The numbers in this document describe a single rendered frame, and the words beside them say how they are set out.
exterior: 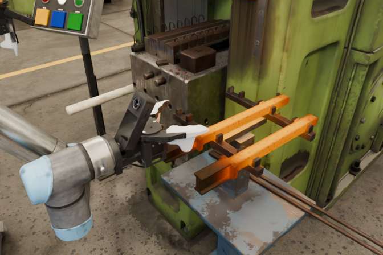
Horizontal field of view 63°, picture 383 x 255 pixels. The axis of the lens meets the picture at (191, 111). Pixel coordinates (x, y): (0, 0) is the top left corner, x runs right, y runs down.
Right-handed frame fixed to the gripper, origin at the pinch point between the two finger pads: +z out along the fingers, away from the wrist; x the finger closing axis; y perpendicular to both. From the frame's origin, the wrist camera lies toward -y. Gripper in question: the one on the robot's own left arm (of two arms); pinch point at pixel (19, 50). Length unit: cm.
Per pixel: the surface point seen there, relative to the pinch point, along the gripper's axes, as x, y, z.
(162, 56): 31, -52, 0
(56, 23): -14.4, -17.7, -5.9
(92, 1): -5.7, -33.7, -15.5
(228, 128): 89, -48, -1
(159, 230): 40, -42, 93
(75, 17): -7.6, -25.7, -8.9
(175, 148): 92, -32, -2
